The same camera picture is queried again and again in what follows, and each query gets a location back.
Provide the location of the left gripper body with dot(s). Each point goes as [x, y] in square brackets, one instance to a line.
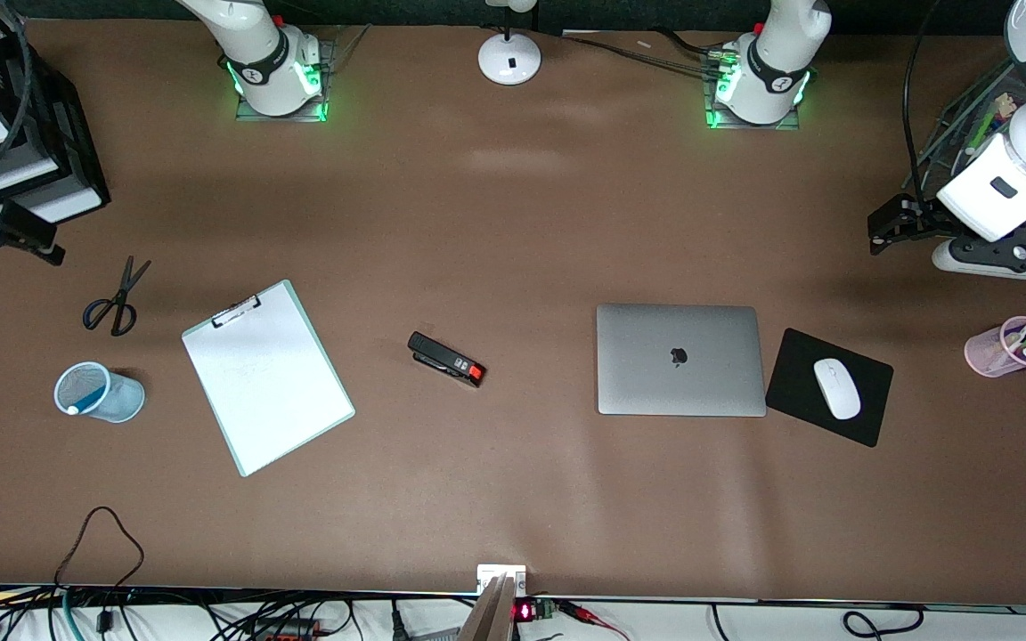
[916, 218]

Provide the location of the blue marker white end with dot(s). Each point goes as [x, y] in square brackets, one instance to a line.
[85, 396]

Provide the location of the silver laptop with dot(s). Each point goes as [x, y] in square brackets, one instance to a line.
[655, 383]

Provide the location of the black scissors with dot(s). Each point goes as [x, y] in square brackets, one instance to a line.
[124, 287]

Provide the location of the black stacked letter tray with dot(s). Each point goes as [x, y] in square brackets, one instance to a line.
[77, 160]

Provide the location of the green pen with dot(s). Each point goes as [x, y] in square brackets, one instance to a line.
[981, 131]

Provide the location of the small multicoloured stationery item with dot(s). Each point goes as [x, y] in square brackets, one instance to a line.
[1003, 105]

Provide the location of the pink mesh pen cup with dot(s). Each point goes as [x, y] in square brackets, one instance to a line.
[985, 353]

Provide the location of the white computer mouse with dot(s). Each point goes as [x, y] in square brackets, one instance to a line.
[836, 389]

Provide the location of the blue mesh pen cup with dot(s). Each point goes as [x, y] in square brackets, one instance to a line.
[126, 401]

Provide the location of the black mouse pad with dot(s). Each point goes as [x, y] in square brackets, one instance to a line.
[793, 383]

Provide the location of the mint green clipboard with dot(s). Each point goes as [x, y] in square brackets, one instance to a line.
[213, 406]

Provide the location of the black stapler red tip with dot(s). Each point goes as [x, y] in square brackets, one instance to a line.
[442, 356]

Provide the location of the white lamp base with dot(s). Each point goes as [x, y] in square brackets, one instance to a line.
[509, 62]

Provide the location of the circuit board red display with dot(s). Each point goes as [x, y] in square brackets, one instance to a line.
[535, 611]

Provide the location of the aluminium profile bar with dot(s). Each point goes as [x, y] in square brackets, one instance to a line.
[491, 619]

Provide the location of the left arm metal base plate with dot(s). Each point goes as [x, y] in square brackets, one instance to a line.
[789, 126]

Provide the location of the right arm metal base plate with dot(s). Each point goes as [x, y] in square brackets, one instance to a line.
[250, 113]

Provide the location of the white mounting bracket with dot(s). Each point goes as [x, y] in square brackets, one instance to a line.
[486, 574]

